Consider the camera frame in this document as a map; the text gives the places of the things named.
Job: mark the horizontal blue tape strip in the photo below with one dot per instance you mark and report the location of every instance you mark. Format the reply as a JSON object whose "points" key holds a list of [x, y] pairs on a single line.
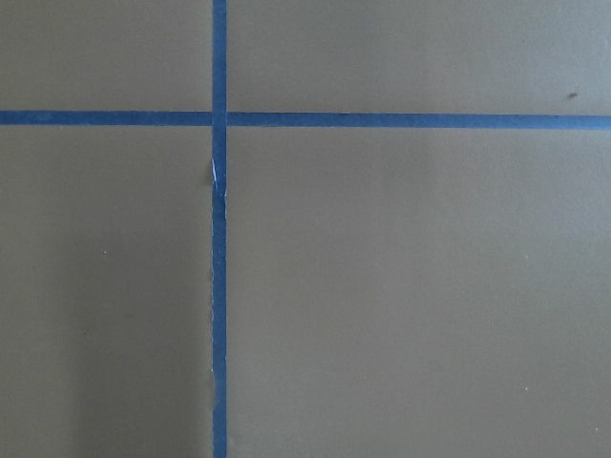
{"points": [[327, 120]]}

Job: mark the vertical blue tape strip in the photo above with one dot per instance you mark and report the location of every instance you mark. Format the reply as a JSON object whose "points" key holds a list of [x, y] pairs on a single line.
{"points": [[219, 228]]}

